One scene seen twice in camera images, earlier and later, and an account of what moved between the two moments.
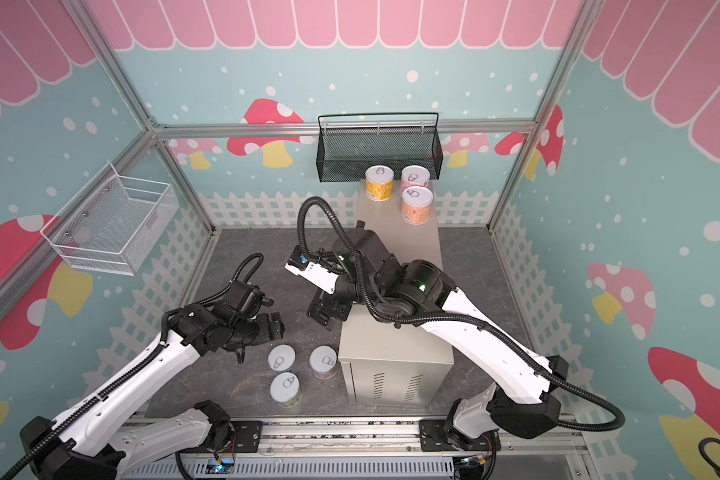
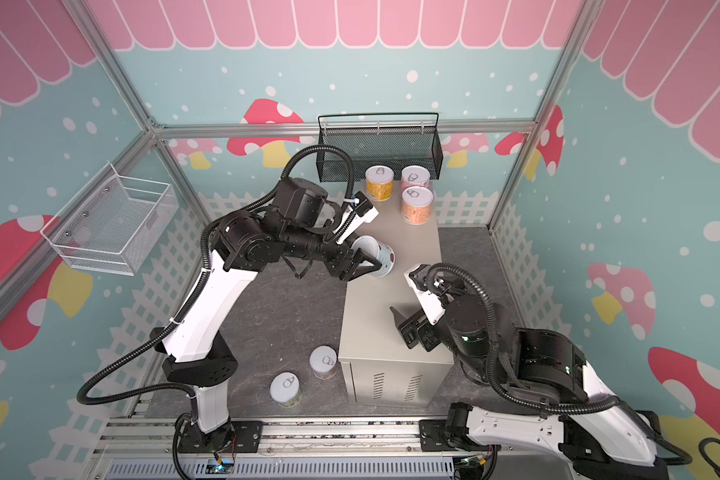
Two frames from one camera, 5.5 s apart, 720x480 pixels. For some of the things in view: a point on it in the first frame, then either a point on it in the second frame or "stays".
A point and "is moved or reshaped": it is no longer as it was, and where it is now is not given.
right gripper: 325,306 → 417,332
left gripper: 265,334 → 349,271
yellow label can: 379,182 stays
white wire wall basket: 113,224 stays
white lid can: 281,358 is moved or reshaped
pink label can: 414,176 stays
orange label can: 416,203 stays
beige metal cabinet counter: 383,364 stays
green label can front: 286,389 stays
